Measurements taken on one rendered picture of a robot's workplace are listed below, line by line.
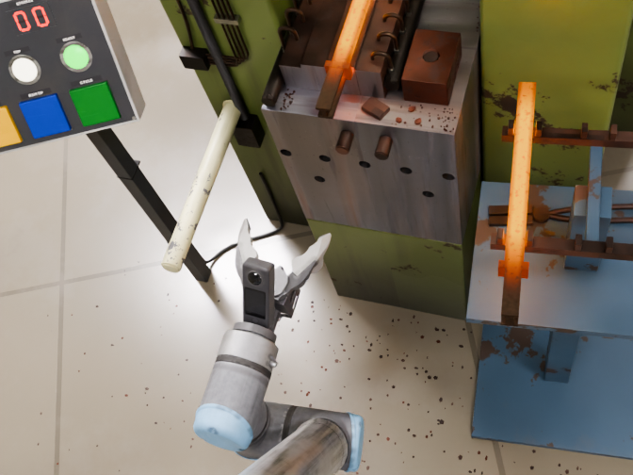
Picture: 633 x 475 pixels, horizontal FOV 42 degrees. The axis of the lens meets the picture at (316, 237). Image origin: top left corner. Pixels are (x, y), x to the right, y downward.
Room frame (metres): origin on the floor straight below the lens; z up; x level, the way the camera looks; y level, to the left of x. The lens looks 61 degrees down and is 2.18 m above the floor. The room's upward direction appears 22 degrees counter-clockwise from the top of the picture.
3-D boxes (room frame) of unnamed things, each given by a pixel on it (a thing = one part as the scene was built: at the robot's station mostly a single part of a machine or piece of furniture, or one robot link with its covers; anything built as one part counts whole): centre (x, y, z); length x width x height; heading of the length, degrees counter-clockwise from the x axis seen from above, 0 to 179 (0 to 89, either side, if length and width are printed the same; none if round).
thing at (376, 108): (0.92, -0.19, 0.92); 0.04 x 0.03 x 0.01; 29
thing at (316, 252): (0.64, 0.02, 0.98); 0.09 x 0.03 x 0.06; 108
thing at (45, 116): (1.13, 0.39, 1.01); 0.07 x 0.05 x 0.07; 79
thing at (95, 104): (1.11, 0.29, 1.01); 0.07 x 0.05 x 0.07; 79
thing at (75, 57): (1.16, 0.28, 1.09); 0.05 x 0.03 x 0.04; 54
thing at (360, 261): (1.14, -0.31, 0.23); 0.56 x 0.38 x 0.47; 144
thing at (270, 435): (0.45, 0.21, 0.86); 0.12 x 0.09 x 0.12; 60
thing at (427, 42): (0.94, -0.32, 0.95); 0.12 x 0.09 x 0.07; 144
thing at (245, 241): (0.71, 0.11, 0.98); 0.09 x 0.03 x 0.06; 0
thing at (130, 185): (1.25, 0.36, 0.54); 0.04 x 0.04 x 1.08; 54
